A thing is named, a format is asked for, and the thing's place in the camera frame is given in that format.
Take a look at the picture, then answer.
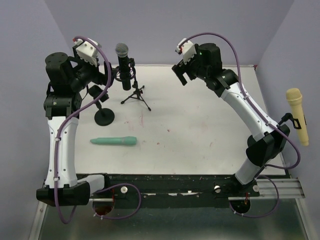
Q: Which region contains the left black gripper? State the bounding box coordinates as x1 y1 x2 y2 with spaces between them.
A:
69 45 119 91

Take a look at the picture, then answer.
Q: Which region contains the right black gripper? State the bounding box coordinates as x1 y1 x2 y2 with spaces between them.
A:
171 47 209 85

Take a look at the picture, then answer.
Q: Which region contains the black round-base mic stand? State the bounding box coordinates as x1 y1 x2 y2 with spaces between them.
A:
88 85 115 127

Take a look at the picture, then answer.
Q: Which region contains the teal microphone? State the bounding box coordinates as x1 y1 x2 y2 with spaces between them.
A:
90 136 138 146

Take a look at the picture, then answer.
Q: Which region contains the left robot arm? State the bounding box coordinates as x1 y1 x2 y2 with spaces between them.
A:
36 52 115 207

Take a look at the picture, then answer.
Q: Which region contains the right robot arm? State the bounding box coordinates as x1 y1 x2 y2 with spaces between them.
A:
172 39 290 196

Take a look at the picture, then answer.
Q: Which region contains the black microphone silver grille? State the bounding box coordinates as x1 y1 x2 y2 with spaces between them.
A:
115 42 131 91

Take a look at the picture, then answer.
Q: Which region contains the black tripod mic stand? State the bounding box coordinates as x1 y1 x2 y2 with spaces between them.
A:
114 58 152 111

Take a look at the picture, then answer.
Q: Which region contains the cream microphone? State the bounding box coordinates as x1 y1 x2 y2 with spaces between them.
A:
286 88 309 147

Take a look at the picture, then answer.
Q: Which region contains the right black round-base stand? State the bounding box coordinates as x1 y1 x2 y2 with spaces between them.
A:
247 112 301 151

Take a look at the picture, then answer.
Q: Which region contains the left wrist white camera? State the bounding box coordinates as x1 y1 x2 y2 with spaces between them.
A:
73 38 102 67

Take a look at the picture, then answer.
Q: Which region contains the wrist white camera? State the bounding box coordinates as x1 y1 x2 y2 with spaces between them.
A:
73 38 102 67
175 38 197 65

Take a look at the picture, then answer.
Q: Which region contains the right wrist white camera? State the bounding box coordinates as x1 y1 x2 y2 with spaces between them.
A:
175 38 197 65

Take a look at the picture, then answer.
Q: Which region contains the black mounting rail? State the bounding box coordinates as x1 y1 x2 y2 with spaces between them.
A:
82 173 261 210

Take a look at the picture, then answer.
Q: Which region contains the aluminium frame rail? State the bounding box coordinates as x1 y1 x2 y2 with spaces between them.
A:
39 174 306 201

